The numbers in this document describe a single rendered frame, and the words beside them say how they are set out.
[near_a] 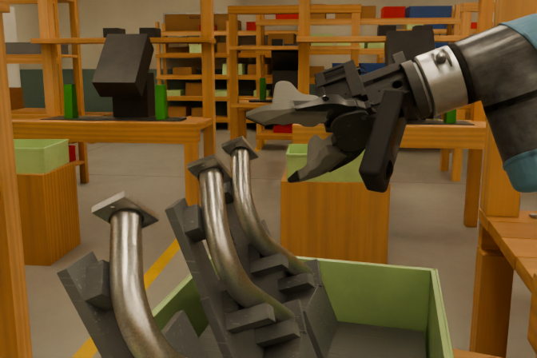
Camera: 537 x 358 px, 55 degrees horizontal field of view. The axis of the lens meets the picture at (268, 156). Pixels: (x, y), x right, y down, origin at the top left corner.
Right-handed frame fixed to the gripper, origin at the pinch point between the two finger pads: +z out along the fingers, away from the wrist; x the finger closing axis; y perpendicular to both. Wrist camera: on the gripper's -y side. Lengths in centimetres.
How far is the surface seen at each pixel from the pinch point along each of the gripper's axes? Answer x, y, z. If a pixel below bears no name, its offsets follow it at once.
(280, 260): -20.6, -3.8, 6.5
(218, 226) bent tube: 0.9, -8.0, 7.3
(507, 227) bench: -91, 21, -38
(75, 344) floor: -153, 53, 151
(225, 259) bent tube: -0.9, -11.5, 7.5
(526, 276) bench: -69, 0, -33
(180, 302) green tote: -21.3, -5.2, 24.3
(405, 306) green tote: -44.2, -7.7, -8.2
